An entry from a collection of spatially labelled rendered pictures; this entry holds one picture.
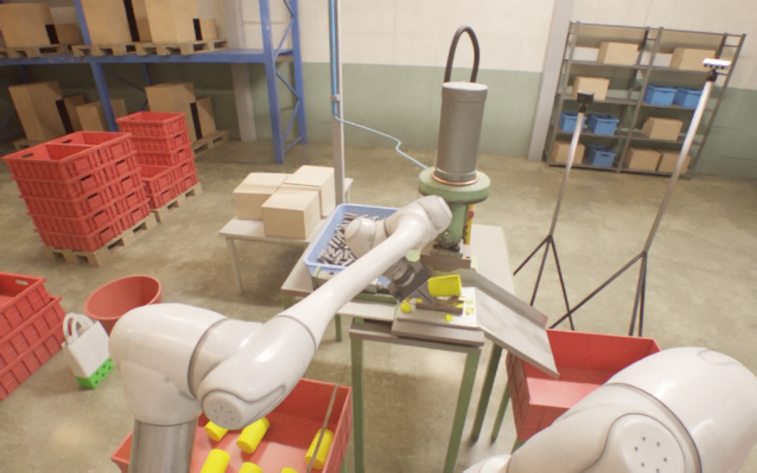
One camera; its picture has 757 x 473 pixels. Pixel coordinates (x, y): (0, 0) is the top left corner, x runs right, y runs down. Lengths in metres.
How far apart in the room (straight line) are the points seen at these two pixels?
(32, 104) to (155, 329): 7.90
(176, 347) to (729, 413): 0.69
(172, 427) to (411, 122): 6.08
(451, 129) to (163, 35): 5.63
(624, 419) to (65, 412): 2.74
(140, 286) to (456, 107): 2.65
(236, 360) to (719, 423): 0.57
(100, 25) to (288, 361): 6.68
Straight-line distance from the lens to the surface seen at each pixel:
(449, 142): 1.09
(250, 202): 2.96
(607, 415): 0.43
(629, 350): 2.00
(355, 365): 1.48
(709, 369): 0.57
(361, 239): 1.01
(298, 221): 2.62
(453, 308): 1.38
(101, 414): 2.73
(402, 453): 2.20
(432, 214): 0.96
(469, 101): 1.06
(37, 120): 8.53
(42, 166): 3.93
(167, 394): 0.68
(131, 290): 3.24
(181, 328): 0.66
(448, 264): 1.27
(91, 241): 4.02
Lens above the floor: 1.89
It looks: 30 degrees down
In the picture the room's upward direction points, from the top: 1 degrees clockwise
